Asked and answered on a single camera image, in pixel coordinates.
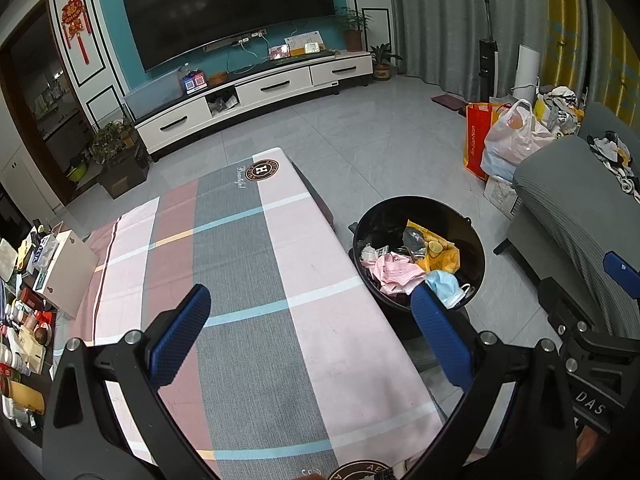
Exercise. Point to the brown doormat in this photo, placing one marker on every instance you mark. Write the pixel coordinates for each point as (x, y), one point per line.
(449, 101)

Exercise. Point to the red knot wall ornament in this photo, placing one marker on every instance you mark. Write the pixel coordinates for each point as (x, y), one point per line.
(76, 20)

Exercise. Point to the white cardboard box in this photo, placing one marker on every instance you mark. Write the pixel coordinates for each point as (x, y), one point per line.
(500, 195)

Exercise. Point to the potted plant in dark box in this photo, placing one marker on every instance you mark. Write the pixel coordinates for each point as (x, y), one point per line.
(120, 160)

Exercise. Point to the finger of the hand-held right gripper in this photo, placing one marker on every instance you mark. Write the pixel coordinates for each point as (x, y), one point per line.
(622, 268)

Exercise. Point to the black television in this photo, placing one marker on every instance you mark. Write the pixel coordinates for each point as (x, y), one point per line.
(225, 10)

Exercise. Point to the yellow curtain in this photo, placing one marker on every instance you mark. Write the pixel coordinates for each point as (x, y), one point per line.
(600, 35)

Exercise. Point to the black bin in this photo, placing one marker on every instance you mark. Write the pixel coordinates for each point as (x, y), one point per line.
(400, 210)

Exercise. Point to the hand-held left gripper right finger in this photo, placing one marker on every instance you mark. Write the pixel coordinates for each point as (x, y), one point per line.
(442, 335)

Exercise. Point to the tall potted plant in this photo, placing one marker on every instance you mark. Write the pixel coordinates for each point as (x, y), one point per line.
(354, 30)

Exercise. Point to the upright vacuum cleaner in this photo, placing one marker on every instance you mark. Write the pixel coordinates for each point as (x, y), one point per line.
(487, 60)

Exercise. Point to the brown coconut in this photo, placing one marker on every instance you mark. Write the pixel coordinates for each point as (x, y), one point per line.
(42, 335)

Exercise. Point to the small photo frame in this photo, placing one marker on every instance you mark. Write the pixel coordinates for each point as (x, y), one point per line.
(280, 52)

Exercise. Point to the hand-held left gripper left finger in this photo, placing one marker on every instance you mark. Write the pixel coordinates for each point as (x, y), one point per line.
(182, 330)

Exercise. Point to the white storage box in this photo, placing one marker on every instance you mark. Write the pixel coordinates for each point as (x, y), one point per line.
(70, 275)

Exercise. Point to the pink plastic package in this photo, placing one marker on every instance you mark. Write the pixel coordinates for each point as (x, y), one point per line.
(395, 272)

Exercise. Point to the white plastic shopping bag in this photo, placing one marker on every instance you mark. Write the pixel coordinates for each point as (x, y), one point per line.
(515, 140)

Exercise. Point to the glass fish tank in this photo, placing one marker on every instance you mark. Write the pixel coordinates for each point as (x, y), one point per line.
(152, 100)

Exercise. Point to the white upright panel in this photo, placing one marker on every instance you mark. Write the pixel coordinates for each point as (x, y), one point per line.
(527, 72)

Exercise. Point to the group of small bottles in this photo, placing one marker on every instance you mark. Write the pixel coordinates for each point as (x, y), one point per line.
(20, 320)

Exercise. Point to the grey curtain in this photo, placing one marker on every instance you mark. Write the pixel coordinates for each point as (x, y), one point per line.
(440, 15)

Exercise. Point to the white television cabinet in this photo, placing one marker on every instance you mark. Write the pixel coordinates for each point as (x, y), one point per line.
(260, 95)

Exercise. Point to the green basin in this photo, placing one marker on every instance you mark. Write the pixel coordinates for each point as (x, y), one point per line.
(78, 173)

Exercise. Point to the orange shopping bag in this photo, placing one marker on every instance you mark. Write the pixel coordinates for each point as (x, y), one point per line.
(475, 140)

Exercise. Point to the yellow snack bag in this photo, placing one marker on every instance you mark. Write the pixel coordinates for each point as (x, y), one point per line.
(442, 257)

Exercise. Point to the small potted plant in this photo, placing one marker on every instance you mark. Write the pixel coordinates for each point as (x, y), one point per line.
(384, 62)

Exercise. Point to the grey sofa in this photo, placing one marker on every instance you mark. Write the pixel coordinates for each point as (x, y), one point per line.
(565, 200)

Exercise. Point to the blue face mask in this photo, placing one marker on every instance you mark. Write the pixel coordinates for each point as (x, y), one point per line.
(445, 285)

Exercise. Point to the white desk card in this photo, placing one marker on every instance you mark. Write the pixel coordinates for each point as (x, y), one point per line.
(302, 40)

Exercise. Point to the pile of clothes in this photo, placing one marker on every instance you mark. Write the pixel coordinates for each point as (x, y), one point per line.
(615, 160)
(560, 107)

